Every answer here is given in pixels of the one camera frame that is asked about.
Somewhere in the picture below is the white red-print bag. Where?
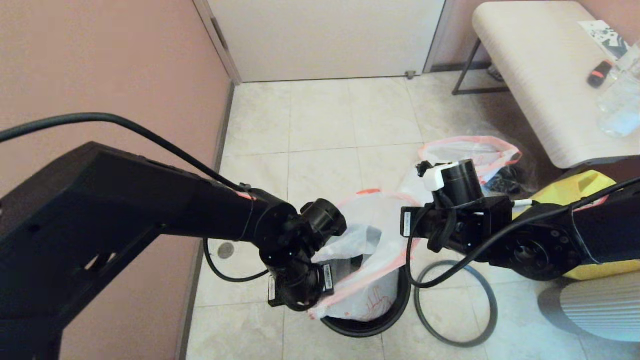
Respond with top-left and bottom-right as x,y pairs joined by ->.
307,189 -> 426,321

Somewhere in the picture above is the white plastic bag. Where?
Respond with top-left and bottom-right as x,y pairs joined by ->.
400,136 -> 523,211

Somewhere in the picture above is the black ring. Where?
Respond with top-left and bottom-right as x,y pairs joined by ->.
414,260 -> 498,348

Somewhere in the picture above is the black round trash bin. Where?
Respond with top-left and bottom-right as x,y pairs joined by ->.
320,252 -> 412,338

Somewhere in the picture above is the clear bag with dark contents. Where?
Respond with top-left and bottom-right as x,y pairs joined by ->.
485,125 -> 540,197

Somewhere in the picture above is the yellow fabric tote bag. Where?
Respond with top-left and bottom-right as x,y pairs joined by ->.
530,170 -> 640,281

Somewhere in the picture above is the pale gray ribbed cylinder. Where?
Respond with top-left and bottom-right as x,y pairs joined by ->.
539,272 -> 640,343

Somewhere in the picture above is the beige wood-grain table top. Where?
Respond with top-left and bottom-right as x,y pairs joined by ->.
472,1 -> 640,170

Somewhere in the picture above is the beige door jamb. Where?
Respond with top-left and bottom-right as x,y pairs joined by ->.
422,0 -> 457,75
193,0 -> 244,86

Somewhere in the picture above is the clear water bottle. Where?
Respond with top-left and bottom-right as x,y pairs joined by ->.
597,44 -> 640,139

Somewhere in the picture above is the white door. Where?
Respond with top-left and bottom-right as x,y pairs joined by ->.
206,0 -> 446,83

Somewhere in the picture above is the black and white leaflet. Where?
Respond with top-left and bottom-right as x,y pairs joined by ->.
579,20 -> 632,61

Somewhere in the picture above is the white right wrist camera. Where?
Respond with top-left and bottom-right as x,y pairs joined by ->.
417,160 -> 460,192

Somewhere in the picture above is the thin black cable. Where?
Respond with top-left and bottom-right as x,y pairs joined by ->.
406,177 -> 640,290
0,112 -> 251,193
202,239 -> 271,284

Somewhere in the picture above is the black metal table frame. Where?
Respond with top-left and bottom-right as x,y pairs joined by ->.
452,39 -> 640,177

